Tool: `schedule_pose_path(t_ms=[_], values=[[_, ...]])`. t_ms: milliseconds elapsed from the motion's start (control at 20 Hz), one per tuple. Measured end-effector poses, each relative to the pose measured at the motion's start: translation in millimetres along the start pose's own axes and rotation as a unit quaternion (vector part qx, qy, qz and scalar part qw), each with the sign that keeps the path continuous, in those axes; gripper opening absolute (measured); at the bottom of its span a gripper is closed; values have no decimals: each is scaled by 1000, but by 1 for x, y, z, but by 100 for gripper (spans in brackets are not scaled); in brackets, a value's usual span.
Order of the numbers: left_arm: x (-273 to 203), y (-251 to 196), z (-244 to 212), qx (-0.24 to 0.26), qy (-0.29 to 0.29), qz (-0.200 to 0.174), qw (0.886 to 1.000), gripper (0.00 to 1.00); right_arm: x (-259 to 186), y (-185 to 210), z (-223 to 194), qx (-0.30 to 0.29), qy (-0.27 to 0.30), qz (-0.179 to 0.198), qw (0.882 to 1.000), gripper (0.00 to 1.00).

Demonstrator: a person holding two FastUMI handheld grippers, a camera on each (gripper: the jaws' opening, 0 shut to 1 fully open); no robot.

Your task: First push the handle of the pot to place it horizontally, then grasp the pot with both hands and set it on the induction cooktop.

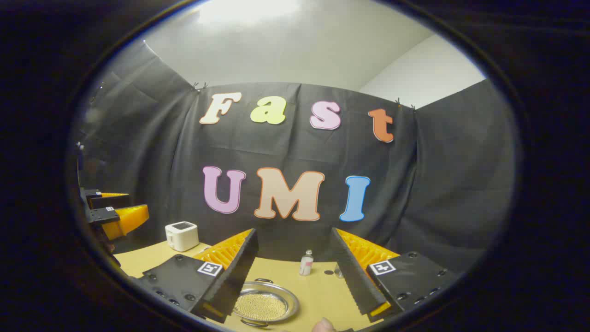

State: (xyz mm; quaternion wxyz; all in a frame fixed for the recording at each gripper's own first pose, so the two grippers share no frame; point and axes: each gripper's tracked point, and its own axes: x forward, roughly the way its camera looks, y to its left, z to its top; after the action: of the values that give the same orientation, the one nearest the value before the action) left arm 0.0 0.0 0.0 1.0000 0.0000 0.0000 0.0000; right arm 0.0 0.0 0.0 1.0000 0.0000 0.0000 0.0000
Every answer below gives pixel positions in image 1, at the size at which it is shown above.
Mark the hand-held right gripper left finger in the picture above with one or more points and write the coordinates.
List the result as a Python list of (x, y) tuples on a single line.
[(235, 281)]

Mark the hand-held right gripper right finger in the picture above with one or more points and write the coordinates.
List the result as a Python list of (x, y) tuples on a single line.
[(352, 276)]

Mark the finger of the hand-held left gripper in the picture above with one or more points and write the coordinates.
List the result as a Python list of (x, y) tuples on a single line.
[(110, 200), (131, 219)]

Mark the small glass cup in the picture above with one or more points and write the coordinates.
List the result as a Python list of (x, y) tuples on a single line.
[(338, 272)]

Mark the pile of yellow soybeans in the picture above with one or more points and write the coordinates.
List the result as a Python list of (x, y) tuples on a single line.
[(260, 306)]

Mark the small clear plastic bottle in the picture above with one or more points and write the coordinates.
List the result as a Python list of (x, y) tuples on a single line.
[(306, 265)]

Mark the white toaster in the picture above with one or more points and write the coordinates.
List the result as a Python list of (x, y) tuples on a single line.
[(182, 237)]

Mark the black backdrop cloth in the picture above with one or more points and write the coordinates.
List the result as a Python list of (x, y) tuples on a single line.
[(415, 184)]

